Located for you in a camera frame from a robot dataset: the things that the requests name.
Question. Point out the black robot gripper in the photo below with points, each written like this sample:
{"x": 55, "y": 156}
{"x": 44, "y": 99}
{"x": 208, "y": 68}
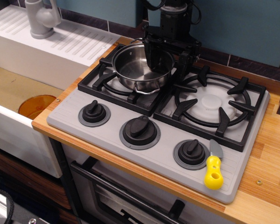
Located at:
{"x": 172, "y": 34}

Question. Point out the stainless steel pot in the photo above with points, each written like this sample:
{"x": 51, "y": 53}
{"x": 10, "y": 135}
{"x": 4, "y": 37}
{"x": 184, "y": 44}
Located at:
{"x": 131, "y": 66}

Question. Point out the black left burner grate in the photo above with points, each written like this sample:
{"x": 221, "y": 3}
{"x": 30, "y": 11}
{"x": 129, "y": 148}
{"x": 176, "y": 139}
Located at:
{"x": 103, "y": 83}

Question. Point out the black burner grate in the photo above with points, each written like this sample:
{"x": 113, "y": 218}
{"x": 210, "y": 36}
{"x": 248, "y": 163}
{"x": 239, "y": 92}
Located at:
{"x": 212, "y": 106}
{"x": 103, "y": 83}

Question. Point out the black right burner grate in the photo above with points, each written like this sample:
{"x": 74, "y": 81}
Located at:
{"x": 212, "y": 106}

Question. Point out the black middle stove knob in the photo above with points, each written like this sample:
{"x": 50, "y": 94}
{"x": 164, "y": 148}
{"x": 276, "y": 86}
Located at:
{"x": 140, "y": 133}

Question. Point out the black stove knob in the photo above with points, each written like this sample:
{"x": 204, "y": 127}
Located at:
{"x": 94, "y": 114}
{"x": 191, "y": 154}
{"x": 140, "y": 133}

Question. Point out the grey toy stove top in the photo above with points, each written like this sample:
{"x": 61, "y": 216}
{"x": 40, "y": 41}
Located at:
{"x": 158, "y": 158}

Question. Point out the black left stove knob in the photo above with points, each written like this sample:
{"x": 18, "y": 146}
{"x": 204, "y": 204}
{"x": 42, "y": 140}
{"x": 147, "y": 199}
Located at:
{"x": 94, "y": 114}

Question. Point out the black right stove knob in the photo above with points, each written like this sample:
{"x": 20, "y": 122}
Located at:
{"x": 191, "y": 154}

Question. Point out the grey toy faucet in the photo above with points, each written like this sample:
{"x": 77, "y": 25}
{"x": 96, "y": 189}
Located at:
{"x": 42, "y": 20}

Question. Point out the orange plastic plate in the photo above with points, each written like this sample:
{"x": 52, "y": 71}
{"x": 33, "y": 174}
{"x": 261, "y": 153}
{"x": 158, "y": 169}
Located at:
{"x": 33, "y": 106}

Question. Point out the white toy sink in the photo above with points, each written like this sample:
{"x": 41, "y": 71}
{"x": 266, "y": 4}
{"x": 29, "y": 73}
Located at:
{"x": 31, "y": 67}

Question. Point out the toy oven door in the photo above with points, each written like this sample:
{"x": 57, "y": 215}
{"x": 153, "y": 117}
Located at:
{"x": 116, "y": 197}

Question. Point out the yellow handled toy spatula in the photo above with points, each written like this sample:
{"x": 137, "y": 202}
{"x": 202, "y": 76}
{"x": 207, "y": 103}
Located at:
{"x": 213, "y": 178}

